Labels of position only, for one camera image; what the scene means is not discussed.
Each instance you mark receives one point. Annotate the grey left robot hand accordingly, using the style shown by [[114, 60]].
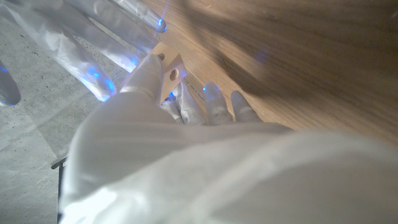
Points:
[[224, 174]]

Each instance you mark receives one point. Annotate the wooden block with holes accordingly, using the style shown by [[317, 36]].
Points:
[[171, 68]]

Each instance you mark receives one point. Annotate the black backdrop stand pole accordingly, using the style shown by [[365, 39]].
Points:
[[58, 163]]

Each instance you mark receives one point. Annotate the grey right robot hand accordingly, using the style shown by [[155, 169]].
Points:
[[93, 40]]

